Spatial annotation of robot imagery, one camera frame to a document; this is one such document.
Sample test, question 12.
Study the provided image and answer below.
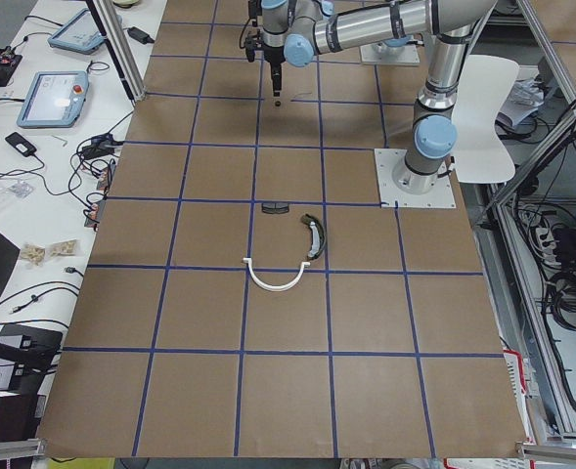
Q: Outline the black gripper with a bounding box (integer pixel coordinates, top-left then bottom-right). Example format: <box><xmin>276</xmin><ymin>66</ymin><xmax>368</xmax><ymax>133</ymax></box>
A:
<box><xmin>262</xmin><ymin>43</ymin><xmax>285</xmax><ymax>96</ymax></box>

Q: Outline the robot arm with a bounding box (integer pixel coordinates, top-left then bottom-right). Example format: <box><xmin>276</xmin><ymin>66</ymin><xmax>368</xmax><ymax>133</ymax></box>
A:
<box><xmin>373</xmin><ymin>36</ymin><xmax>423</xmax><ymax>53</ymax></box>
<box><xmin>242</xmin><ymin>0</ymin><xmax>495</xmax><ymax>194</ymax></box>

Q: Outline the teach pendant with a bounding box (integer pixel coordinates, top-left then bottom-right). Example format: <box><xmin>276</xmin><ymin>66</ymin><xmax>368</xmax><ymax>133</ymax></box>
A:
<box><xmin>47</xmin><ymin>8</ymin><xmax>104</xmax><ymax>55</ymax></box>
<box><xmin>17</xmin><ymin>70</ymin><xmax>89</xmax><ymax>129</ymax></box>

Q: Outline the white chair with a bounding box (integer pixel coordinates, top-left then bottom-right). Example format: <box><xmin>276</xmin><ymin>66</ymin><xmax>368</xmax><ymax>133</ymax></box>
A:
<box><xmin>452</xmin><ymin>55</ymin><xmax>519</xmax><ymax>184</ymax></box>

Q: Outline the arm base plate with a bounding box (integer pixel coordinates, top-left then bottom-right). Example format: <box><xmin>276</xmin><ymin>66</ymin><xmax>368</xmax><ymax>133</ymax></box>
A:
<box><xmin>360</xmin><ymin>43</ymin><xmax>421</xmax><ymax>66</ymax></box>
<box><xmin>374</xmin><ymin>149</ymin><xmax>456</xmax><ymax>209</ymax></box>

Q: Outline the white curved plastic bracket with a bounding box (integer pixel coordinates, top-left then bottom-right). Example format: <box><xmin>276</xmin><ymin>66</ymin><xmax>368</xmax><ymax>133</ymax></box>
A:
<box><xmin>243</xmin><ymin>257</ymin><xmax>311</xmax><ymax>292</ymax></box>

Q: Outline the black phone on table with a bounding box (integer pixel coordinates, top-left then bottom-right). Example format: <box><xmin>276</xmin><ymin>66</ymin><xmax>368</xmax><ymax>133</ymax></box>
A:
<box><xmin>5</xmin><ymin>132</ymin><xmax>37</xmax><ymax>157</ymax></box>

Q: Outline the near teach pendant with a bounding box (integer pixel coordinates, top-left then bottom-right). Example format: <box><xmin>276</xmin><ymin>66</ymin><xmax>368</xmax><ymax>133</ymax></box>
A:
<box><xmin>17</xmin><ymin>70</ymin><xmax>89</xmax><ymax>129</ymax></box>

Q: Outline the curved brake shoe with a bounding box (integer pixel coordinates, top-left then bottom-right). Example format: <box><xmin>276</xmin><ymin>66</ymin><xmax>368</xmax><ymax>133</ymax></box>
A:
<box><xmin>300</xmin><ymin>214</ymin><xmax>327</xmax><ymax>261</ymax></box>

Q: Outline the aluminium frame post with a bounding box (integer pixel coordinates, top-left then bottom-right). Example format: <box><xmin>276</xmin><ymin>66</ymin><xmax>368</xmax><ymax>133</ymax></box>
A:
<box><xmin>86</xmin><ymin>0</ymin><xmax>146</xmax><ymax>103</ymax></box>

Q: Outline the black power adapter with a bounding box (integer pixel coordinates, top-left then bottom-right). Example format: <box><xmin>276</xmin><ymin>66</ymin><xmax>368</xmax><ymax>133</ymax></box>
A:
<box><xmin>127</xmin><ymin>26</ymin><xmax>155</xmax><ymax>44</ymax></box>

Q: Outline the red white plastic crate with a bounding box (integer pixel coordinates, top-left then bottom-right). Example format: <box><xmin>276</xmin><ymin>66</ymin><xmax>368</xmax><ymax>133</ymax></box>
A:
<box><xmin>503</xmin><ymin>349</ymin><xmax>536</xmax><ymax>444</ymax></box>

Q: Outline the far teach pendant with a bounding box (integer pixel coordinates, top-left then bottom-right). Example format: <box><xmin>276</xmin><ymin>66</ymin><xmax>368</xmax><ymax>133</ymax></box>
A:
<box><xmin>47</xmin><ymin>8</ymin><xmax>104</xmax><ymax>55</ymax></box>

